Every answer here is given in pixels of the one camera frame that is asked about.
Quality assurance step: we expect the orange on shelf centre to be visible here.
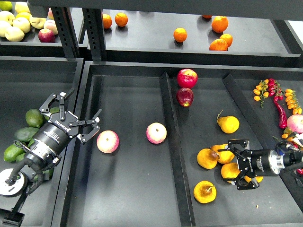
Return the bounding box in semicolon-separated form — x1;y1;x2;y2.
173;27;187;43

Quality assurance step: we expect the pink peach right edge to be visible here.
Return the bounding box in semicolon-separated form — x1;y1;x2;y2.
287;114;303;133

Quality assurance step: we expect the yellow pear with stem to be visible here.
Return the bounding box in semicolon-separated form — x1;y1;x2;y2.
193;181;217;204

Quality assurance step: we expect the large orange on shelf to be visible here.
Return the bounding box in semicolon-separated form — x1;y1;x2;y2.
211;16;229;33

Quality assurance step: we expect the pink apple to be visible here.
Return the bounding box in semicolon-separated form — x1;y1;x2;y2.
97;130;119;154
146;122;167;144

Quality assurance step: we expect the red chili pepper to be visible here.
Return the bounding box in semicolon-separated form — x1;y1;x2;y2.
273;96;287;129

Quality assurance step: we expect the red apple on shelf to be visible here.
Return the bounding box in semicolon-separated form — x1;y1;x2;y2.
38;28;55;43

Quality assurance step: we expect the pink apple left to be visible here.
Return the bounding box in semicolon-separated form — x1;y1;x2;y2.
97;130;119;154

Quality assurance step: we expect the dark green avocado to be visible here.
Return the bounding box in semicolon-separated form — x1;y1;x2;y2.
43;168;54;181

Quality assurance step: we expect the bright red apple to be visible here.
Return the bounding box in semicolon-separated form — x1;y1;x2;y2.
177;69;198;89

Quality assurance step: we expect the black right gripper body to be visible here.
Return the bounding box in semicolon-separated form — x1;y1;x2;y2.
237;149;284;176

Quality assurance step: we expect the dark red apple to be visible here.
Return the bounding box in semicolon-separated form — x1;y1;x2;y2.
176;87;194;107

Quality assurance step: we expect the green avocado top left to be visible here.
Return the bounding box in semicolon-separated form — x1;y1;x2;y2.
25;109;45;128

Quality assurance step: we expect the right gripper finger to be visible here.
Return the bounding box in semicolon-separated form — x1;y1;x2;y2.
217;139;250;154
223;172;259;191

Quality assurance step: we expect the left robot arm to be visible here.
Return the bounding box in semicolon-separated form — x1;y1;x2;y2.
0;89;102;227

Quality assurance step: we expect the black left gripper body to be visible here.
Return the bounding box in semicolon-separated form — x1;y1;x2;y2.
30;112;79;158

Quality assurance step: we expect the pink apple centre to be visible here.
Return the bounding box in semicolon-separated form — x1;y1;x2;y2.
146;122;167;144

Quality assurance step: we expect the yellow pear left pile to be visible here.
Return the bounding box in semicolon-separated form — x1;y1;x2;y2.
197;148;218;169

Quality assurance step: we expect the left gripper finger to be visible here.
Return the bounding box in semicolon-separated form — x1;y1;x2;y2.
39;88;75;119
68;109;102;144

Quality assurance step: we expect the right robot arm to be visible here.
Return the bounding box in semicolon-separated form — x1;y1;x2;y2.
219;140;303;190

